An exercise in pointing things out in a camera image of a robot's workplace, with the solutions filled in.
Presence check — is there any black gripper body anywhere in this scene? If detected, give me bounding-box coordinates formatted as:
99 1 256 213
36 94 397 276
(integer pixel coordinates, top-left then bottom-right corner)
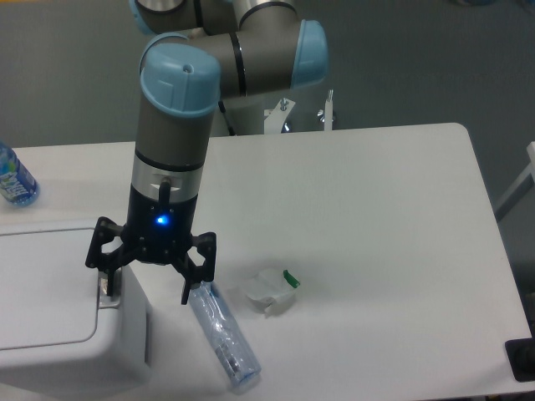
123 188 197 265

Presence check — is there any empty clear plastic bottle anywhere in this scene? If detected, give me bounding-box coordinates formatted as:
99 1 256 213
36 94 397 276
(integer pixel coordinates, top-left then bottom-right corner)
189 282 262 389

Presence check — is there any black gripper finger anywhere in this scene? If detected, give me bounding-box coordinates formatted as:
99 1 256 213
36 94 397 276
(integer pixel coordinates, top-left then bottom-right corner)
85 216 138 297
168 231 217 305

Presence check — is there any black clamp at table edge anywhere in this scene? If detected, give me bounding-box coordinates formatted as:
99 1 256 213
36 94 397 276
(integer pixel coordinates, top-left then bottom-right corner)
505 338 534 383

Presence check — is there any black cable on pedestal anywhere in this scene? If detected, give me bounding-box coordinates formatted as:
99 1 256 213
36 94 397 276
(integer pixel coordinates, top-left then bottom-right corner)
218 99 236 137

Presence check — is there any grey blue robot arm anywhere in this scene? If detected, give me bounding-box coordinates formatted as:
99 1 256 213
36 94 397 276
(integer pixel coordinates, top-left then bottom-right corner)
85 1 329 296

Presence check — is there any crumpled white paper carton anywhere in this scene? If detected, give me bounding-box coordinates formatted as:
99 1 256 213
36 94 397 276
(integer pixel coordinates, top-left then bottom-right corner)
242 268 301 317

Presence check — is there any blue labelled water bottle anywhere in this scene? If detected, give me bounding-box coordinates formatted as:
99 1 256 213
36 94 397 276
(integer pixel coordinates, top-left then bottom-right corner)
1 142 39 207

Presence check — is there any white push-lid trash can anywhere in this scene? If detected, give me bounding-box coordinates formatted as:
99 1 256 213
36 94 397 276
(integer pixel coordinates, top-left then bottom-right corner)
1 221 151 399

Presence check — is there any white frame at right edge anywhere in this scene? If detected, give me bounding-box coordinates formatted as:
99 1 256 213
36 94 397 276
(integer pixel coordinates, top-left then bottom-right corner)
494 141 534 221

